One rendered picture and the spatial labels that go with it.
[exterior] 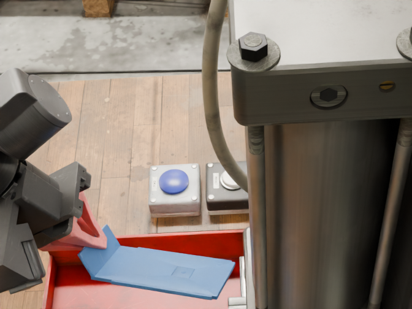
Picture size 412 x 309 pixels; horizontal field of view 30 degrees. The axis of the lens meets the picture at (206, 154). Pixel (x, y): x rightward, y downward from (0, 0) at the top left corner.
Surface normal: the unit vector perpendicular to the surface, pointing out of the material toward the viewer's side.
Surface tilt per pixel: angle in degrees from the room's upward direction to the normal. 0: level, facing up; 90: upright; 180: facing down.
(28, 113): 55
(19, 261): 59
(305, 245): 90
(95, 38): 0
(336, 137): 90
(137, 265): 27
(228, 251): 90
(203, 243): 90
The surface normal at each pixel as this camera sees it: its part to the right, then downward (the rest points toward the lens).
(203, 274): -0.02, -0.92
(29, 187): 0.81, -0.37
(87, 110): -0.07, -0.65
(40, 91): 0.77, -0.60
